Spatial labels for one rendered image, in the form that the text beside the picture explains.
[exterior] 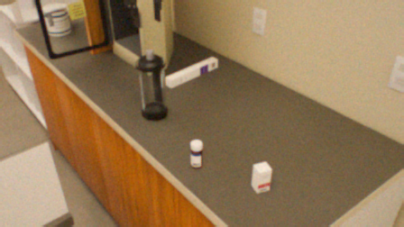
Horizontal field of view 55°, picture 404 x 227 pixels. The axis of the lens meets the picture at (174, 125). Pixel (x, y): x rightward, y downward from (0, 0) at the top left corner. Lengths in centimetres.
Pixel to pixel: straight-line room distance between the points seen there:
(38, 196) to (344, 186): 88
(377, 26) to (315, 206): 63
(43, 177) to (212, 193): 48
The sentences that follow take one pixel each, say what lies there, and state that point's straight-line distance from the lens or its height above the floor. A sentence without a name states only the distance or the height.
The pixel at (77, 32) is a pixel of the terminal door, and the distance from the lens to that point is 195.
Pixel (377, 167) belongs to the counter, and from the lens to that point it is 139.
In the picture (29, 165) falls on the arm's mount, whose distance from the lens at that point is 105.
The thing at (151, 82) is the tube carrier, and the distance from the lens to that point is 140.
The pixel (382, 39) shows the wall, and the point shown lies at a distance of 146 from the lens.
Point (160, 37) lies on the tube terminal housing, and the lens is 177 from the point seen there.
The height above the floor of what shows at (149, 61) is 118.
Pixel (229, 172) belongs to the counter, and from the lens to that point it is 126.
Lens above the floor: 179
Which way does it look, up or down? 36 degrees down
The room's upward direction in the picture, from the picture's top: 3 degrees counter-clockwise
